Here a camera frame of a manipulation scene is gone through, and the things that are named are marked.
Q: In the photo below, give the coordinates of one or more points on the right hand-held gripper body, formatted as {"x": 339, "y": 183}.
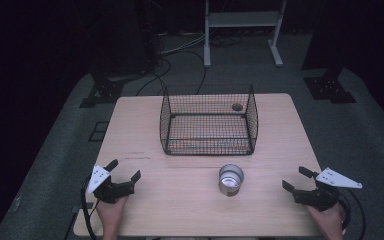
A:
{"x": 316, "y": 197}

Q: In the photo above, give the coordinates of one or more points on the white metal table frame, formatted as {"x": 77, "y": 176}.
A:
{"x": 243, "y": 19}

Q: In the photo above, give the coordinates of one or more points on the grey round table grommet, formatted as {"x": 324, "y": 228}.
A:
{"x": 237, "y": 107}

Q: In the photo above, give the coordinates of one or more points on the silver metal can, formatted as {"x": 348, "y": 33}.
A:
{"x": 230, "y": 181}

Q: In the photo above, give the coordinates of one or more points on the person's right hand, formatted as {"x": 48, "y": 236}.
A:
{"x": 330, "y": 223}

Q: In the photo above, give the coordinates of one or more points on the black stand base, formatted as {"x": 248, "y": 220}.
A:
{"x": 328, "y": 88}
{"x": 105, "y": 90}

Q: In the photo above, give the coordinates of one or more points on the person's left hand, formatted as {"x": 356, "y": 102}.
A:
{"x": 111, "y": 213}

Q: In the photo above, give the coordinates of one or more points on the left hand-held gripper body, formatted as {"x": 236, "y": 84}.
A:
{"x": 97, "y": 178}

